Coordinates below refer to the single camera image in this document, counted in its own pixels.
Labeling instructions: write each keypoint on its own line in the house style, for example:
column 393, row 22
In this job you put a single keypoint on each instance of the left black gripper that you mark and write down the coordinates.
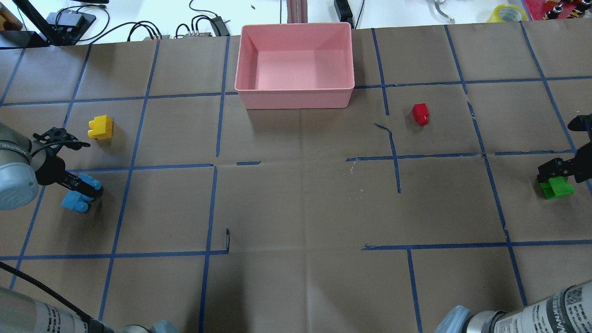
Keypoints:
column 47, row 169

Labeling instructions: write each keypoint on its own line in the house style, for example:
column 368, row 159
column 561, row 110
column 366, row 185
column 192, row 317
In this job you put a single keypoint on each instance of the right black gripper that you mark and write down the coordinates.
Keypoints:
column 583, row 162

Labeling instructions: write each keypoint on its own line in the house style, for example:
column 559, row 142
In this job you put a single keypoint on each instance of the green toy block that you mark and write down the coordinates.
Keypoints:
column 557, row 187

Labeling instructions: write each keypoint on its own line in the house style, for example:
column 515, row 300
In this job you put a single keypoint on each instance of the blue toy block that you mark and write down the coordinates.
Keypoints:
column 78, row 202

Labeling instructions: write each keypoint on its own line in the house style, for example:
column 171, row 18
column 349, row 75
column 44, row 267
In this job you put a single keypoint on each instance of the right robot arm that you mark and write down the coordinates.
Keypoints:
column 566, row 311

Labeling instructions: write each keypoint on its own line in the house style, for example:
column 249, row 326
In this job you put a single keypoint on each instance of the pink plastic box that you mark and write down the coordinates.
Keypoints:
column 295, row 66

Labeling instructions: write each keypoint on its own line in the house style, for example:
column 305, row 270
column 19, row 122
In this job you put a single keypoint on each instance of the yellow toy block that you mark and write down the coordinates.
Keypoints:
column 100, row 128

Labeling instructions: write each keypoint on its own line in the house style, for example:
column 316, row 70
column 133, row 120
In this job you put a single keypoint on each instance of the red toy block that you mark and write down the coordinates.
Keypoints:
column 420, row 113

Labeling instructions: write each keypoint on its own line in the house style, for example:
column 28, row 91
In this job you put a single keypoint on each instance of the red parts tray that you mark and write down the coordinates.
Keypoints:
column 558, row 9

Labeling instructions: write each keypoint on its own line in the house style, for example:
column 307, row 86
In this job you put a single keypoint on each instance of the yellow tape roll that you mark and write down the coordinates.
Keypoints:
column 507, row 13

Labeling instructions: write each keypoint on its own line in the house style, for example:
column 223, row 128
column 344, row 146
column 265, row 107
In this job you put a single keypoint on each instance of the black power adapter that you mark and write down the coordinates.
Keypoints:
column 219, row 27

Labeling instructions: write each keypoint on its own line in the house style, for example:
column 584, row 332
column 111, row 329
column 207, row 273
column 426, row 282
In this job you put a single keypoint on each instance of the black power strip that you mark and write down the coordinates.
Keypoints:
column 344, row 11

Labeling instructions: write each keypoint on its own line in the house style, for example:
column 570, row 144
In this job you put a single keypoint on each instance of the aluminium frame post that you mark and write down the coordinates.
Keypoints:
column 297, row 11

